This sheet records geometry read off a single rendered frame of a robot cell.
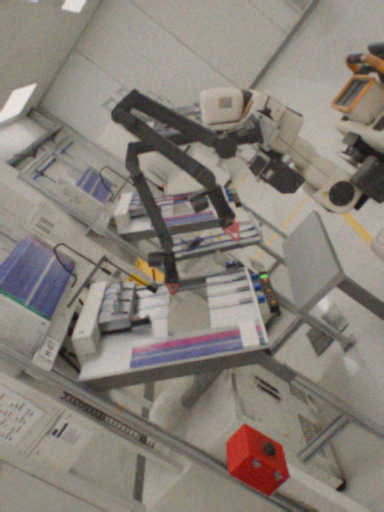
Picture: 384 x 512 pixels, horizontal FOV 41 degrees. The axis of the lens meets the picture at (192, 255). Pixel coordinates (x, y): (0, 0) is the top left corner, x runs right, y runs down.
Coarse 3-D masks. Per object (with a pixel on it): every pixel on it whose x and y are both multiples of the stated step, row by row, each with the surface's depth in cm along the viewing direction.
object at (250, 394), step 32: (192, 384) 246; (224, 384) 217; (256, 384) 227; (288, 384) 249; (160, 416) 257; (192, 416) 226; (224, 416) 202; (256, 416) 204; (288, 416) 222; (160, 448) 235; (224, 448) 199; (288, 448) 200; (160, 480) 217; (192, 480) 205; (224, 480) 206; (320, 480) 207
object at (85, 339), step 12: (96, 288) 239; (96, 300) 227; (84, 312) 219; (96, 312) 216; (84, 324) 209; (96, 324) 211; (72, 336) 202; (84, 336) 200; (96, 336) 207; (84, 348) 202; (96, 348) 204
